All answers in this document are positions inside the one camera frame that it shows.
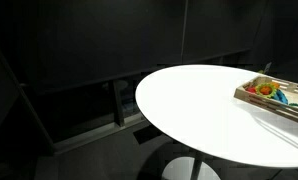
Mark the wooden slatted tray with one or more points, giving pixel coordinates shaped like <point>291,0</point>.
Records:
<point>275,95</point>

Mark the white table pedestal base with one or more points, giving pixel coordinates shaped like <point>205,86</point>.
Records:
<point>189,168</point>

